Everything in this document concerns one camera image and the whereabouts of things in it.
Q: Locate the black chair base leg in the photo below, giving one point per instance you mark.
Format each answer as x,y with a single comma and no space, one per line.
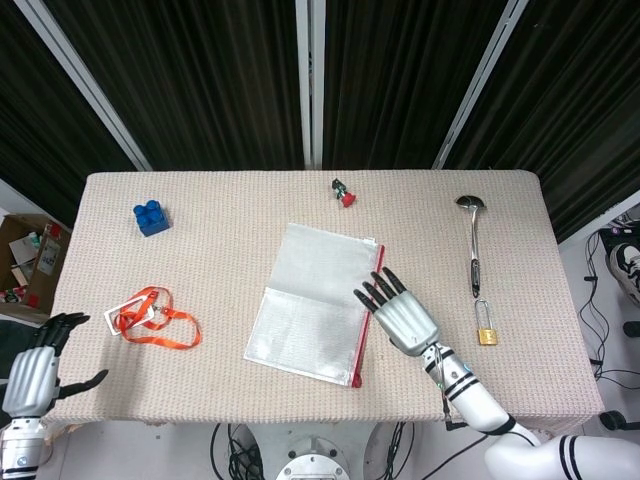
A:
612,419

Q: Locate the brass padlock long shackle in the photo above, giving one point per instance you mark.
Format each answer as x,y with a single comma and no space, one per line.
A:
488,336

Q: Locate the black white sneaker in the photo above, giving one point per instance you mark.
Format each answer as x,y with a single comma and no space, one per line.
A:
625,267

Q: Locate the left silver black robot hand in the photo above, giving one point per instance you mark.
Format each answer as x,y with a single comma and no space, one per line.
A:
32,382

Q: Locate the slanted aluminium frame post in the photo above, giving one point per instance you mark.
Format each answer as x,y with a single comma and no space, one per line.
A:
480,85
85,85

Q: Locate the red emergency stop button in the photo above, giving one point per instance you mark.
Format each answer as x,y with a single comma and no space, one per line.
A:
346,200

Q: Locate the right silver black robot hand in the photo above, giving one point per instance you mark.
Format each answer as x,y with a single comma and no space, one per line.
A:
407,320

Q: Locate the blue toy building block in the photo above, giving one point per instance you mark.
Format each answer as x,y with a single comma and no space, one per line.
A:
152,222

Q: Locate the cardboard box with clutter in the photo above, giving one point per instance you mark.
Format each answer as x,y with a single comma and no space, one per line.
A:
30,270

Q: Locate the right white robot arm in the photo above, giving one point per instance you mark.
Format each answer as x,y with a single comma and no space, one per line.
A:
480,405

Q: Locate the black curtain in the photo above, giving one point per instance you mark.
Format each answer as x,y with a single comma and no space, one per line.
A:
210,75

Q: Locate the clear zipper pouch red edge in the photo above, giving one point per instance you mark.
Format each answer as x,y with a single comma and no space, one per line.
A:
310,300

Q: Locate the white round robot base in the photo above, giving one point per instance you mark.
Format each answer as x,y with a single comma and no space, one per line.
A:
312,462

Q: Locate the beige waffle tablecloth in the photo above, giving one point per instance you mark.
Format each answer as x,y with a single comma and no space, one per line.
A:
200,260

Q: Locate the upright aluminium frame post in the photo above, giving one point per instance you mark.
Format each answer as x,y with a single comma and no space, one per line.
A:
310,85

